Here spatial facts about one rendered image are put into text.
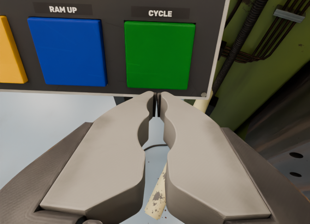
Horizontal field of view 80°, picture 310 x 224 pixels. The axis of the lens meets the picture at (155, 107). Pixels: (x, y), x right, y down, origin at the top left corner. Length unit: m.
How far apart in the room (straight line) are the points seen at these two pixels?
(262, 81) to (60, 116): 1.22
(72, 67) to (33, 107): 1.33
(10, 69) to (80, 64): 0.08
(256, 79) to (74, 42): 0.52
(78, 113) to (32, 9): 1.18
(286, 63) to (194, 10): 0.40
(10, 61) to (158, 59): 0.17
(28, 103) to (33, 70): 1.34
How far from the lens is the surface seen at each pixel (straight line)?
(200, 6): 0.22
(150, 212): 0.53
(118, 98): 0.52
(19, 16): 0.26
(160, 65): 0.22
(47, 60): 0.25
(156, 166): 1.19
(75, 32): 0.23
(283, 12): 0.48
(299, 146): 0.49
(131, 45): 0.21
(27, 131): 1.49
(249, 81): 0.64
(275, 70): 0.60
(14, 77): 0.28
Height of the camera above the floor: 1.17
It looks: 61 degrees down
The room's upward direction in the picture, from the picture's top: 2 degrees clockwise
